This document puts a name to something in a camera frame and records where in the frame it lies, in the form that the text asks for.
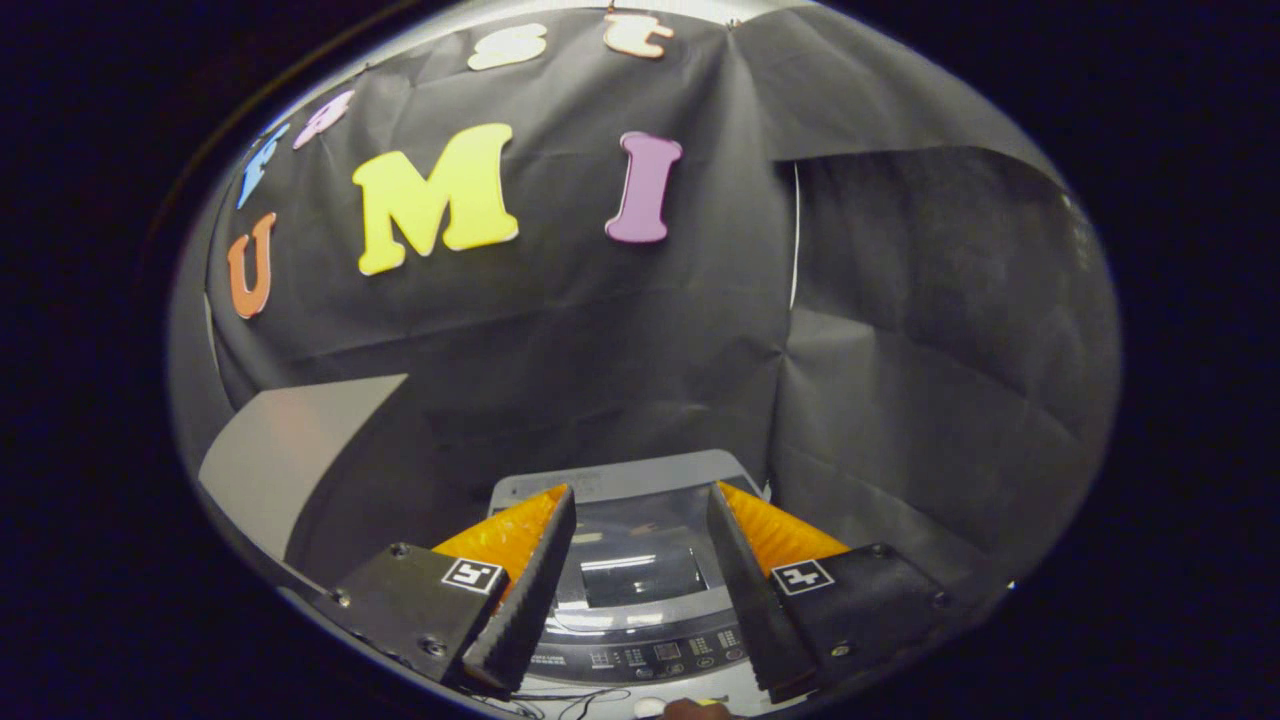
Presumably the grey cabinet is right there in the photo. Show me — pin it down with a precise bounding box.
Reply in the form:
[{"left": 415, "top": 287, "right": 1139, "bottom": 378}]
[{"left": 198, "top": 373, "right": 501, "bottom": 601}]

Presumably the grey washing machine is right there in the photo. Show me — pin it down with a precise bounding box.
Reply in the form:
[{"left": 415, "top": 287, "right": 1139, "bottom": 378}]
[{"left": 487, "top": 448, "right": 779, "bottom": 719}]

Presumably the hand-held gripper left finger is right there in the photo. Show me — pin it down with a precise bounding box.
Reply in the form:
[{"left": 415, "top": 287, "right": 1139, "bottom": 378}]
[{"left": 318, "top": 483, "right": 578, "bottom": 698}]

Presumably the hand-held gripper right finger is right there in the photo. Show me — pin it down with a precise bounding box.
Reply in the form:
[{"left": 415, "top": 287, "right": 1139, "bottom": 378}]
[{"left": 706, "top": 480, "right": 951, "bottom": 704}]

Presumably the dark washing machine lid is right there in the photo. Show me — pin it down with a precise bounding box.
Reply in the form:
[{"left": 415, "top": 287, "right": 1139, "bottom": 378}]
[{"left": 545, "top": 480, "right": 743, "bottom": 641}]

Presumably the thin black cable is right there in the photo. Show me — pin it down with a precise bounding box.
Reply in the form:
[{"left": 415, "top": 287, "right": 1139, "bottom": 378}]
[{"left": 470, "top": 685, "right": 633, "bottom": 720}]

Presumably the black backdrop cloth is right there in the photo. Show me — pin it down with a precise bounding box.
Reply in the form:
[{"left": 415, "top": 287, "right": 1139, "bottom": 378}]
[{"left": 165, "top": 5, "right": 1121, "bottom": 601}]

